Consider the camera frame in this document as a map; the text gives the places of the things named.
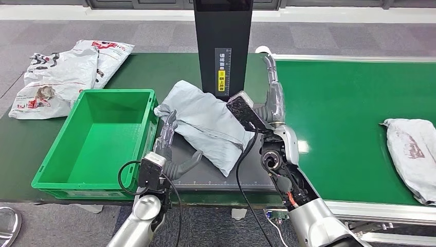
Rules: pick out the white table foot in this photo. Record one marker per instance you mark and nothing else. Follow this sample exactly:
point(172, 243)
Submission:
point(239, 213)
point(89, 208)

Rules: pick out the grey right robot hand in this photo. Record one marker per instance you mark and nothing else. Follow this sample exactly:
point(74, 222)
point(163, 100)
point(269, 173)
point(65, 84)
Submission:
point(276, 102)

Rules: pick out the dark glass partition frame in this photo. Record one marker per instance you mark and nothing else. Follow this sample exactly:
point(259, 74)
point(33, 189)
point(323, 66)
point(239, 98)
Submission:
point(136, 4)

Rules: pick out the green plastic crate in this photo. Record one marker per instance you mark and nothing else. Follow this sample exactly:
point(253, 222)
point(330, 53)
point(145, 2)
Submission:
point(98, 143)

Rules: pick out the green conveyor belt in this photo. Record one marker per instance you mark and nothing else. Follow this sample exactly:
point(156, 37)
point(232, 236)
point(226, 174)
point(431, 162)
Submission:
point(340, 119)

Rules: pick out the white parcel with black print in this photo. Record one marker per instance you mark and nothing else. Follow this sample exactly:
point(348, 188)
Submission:
point(58, 81)

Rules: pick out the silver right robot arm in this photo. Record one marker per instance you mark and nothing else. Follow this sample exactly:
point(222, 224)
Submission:
point(316, 225)

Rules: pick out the white conveyor roller cap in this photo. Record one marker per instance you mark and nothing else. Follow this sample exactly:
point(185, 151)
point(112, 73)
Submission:
point(263, 49)

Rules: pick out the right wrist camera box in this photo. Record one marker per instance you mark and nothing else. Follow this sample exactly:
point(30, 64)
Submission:
point(243, 110)

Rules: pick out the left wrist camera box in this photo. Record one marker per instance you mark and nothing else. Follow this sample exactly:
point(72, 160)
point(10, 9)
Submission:
point(150, 174)

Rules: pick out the black scanner column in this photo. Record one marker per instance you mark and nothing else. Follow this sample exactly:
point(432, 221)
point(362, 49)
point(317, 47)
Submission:
point(207, 34)

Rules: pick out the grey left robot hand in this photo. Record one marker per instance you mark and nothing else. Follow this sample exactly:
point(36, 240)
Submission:
point(167, 143)

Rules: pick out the black scanner platform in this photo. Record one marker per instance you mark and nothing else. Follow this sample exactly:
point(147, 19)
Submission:
point(211, 177)

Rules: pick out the white parcel with red logo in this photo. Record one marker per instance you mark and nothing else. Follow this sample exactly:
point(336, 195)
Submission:
point(112, 58)

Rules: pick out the plain grey parcel bag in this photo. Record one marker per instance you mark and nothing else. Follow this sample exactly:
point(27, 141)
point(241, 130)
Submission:
point(204, 122)

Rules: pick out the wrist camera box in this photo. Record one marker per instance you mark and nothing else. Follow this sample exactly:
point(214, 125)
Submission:
point(243, 110)
point(150, 174)

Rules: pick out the small circuit board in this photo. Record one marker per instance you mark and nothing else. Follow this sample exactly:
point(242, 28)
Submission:
point(276, 214)

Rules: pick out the shiny chrome object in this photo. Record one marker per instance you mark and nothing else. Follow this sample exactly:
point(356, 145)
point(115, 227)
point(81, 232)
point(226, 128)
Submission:
point(8, 225)

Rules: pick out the grey parcel with red print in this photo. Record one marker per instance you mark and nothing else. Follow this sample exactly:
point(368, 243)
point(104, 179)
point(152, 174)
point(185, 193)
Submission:
point(412, 160)

